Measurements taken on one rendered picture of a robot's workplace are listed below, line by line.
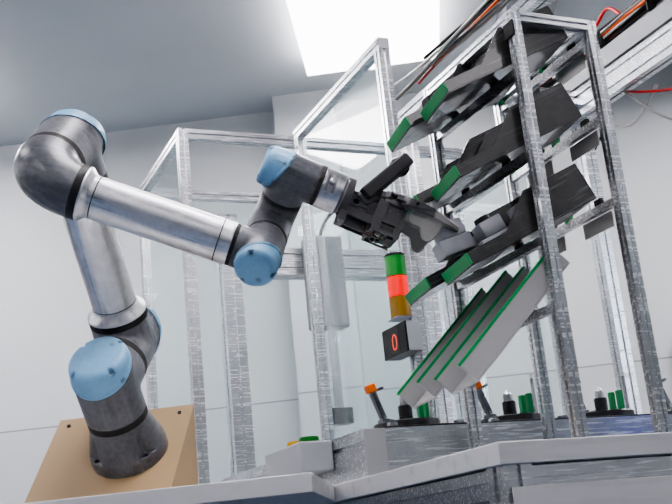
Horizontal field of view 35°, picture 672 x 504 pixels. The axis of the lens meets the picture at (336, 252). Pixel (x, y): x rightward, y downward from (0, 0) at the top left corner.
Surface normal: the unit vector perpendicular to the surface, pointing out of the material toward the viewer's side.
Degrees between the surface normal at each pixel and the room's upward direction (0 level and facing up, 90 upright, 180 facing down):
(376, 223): 90
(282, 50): 180
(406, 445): 90
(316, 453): 90
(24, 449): 90
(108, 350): 52
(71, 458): 44
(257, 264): 134
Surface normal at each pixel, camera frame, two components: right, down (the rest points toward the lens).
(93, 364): -0.19, -0.79
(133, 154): -0.10, -0.27
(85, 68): 0.10, 0.96
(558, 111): 0.22, -0.29
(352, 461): -0.91, -0.03
